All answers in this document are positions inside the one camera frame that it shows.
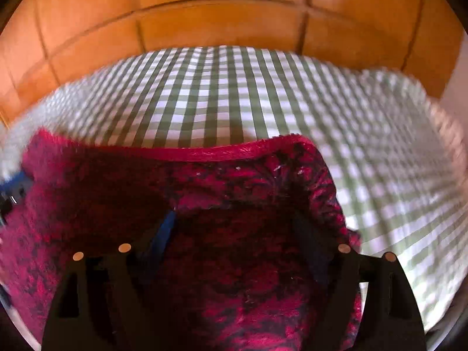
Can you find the wooden wardrobe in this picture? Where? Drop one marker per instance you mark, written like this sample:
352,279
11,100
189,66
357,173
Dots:
204,7

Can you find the red floral fleece sweater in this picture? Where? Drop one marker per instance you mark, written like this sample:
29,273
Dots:
226,197

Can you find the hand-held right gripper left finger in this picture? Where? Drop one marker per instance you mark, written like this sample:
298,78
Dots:
165,232

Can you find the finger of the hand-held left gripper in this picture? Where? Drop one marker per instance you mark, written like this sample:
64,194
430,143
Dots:
17,183

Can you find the green checked bedsheet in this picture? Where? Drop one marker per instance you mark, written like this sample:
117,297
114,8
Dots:
219,98

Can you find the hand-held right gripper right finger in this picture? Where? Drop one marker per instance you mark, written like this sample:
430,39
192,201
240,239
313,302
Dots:
310,248

